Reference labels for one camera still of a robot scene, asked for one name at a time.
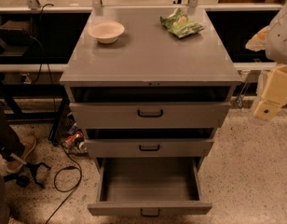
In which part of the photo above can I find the dark box on shelf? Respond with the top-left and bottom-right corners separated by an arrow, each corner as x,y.
0,21 -> 33,46

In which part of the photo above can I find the white bowl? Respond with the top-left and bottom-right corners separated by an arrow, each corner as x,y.
88,21 -> 125,44

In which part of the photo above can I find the dark trouser leg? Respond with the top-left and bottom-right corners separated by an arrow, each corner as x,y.
0,103 -> 24,161

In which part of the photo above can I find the grey middle drawer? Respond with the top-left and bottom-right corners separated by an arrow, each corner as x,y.
85,139 -> 213,158

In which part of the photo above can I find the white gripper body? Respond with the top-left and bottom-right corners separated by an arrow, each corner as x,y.
262,64 -> 287,105

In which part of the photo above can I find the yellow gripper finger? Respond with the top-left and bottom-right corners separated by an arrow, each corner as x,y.
253,100 -> 281,121

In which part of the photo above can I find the black chair base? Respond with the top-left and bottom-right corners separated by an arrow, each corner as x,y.
3,162 -> 51,189

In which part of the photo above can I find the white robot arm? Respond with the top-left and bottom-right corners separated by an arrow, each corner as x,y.
245,2 -> 287,125

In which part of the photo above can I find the grey top drawer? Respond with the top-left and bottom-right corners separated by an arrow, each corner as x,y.
70,103 -> 230,129

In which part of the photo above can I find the grey bottom drawer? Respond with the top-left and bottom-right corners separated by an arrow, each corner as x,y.
88,157 -> 212,217

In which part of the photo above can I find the tan shoe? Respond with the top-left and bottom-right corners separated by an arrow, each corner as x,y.
7,135 -> 37,174

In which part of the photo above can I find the orange can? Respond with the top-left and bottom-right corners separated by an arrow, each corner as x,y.
65,132 -> 84,148

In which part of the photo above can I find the green chip bag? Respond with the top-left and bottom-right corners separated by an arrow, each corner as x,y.
159,8 -> 205,39

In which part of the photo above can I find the grey metal drawer cabinet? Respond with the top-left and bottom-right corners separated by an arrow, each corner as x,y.
59,6 -> 243,173

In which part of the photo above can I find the black power cable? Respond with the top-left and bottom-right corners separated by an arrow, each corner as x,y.
44,143 -> 83,224

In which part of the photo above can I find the grey drawer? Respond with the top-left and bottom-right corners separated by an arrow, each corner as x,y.
85,139 -> 213,158
70,103 -> 230,129
88,157 -> 212,217

